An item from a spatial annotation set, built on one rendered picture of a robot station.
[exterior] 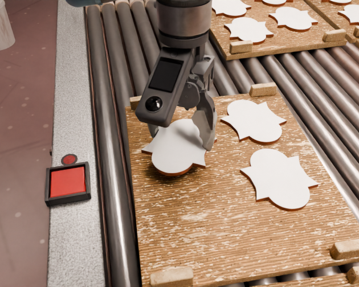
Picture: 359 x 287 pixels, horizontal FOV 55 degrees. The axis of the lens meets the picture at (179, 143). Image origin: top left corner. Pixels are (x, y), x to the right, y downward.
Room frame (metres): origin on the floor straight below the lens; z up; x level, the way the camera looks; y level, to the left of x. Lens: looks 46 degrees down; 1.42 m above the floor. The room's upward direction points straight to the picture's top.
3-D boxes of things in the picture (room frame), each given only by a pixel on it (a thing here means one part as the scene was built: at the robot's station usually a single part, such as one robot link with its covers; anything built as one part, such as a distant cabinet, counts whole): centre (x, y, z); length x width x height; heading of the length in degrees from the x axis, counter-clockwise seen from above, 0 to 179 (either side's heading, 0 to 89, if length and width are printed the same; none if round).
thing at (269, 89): (0.63, -0.19, 0.95); 0.06 x 0.02 x 0.03; 100
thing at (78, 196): (0.39, 0.20, 0.92); 0.08 x 0.08 x 0.02; 13
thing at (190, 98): (0.46, -0.01, 1.12); 0.09 x 0.08 x 0.12; 160
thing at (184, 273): (0.20, 0.01, 0.95); 0.06 x 0.02 x 0.03; 100
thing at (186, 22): (0.46, 0.00, 1.20); 0.08 x 0.08 x 0.05
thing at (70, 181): (0.39, 0.20, 0.92); 0.06 x 0.06 x 0.01; 13
